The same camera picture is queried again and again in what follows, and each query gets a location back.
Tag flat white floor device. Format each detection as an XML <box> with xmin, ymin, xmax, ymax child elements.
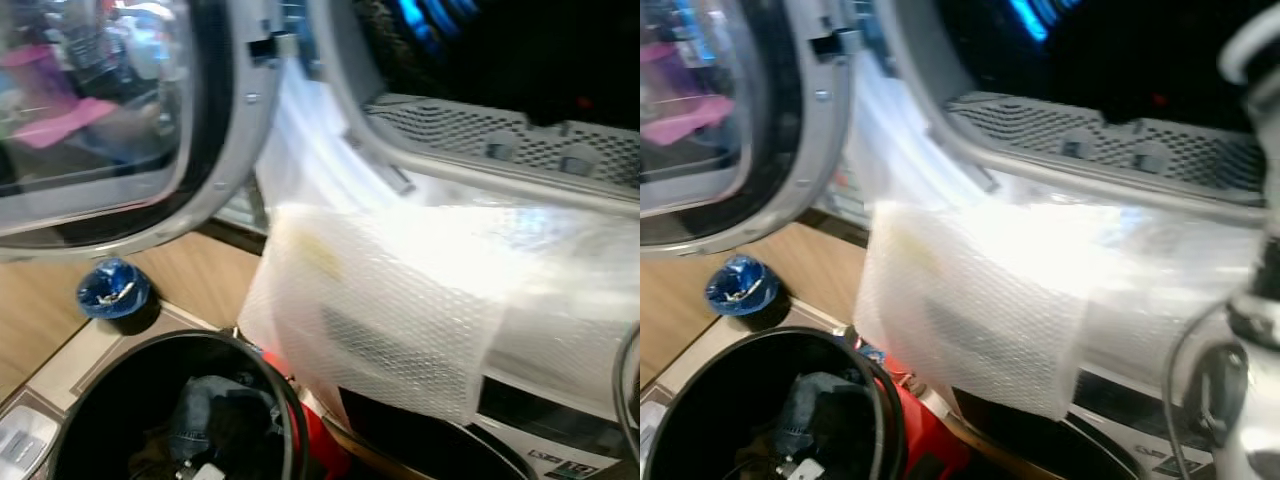
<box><xmin>640</xmin><ymin>398</ymin><xmax>669</xmax><ymax>471</ymax></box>
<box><xmin>0</xmin><ymin>404</ymin><xmax>61</xmax><ymax>480</ymax></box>

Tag white front-loading dryer machine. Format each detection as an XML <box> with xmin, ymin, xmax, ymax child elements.
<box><xmin>245</xmin><ymin>0</ymin><xmax>641</xmax><ymax>236</ymax></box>
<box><xmin>815</xmin><ymin>0</ymin><xmax>1271</xmax><ymax>236</ymax></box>

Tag grey perforated lint filter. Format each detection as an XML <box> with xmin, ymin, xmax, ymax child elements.
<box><xmin>944</xmin><ymin>90</ymin><xmax>1269</xmax><ymax>217</ymax></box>
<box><xmin>363</xmin><ymin>92</ymin><xmax>641</xmax><ymax>217</ymax></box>

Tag round black laundry basket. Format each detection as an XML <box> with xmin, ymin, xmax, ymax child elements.
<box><xmin>45</xmin><ymin>329</ymin><xmax>313</xmax><ymax>480</ymax></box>
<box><xmin>644</xmin><ymin>327</ymin><xmax>908</xmax><ymax>480</ymax></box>

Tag white washer with dark panel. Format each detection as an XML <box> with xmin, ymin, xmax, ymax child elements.
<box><xmin>320</xmin><ymin>375</ymin><xmax>641</xmax><ymax>480</ymax></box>
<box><xmin>945</xmin><ymin>380</ymin><xmax>1241</xmax><ymax>480</ymax></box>

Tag dark clothes pile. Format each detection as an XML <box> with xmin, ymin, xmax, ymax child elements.
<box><xmin>738</xmin><ymin>371</ymin><xmax>883</xmax><ymax>480</ymax></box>
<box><xmin>128</xmin><ymin>374</ymin><xmax>288</xmax><ymax>480</ymax></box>

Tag clear bubble wrap sheet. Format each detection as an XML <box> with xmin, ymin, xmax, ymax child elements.
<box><xmin>237</xmin><ymin>198</ymin><xmax>641</xmax><ymax>427</ymax></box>
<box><xmin>852</xmin><ymin>198</ymin><xmax>1263</xmax><ymax>423</ymax></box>

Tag round grey glass washer door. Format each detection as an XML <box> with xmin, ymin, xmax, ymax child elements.
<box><xmin>0</xmin><ymin>0</ymin><xmax>288</xmax><ymax>264</ymax></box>
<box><xmin>640</xmin><ymin>0</ymin><xmax>873</xmax><ymax>257</ymax></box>

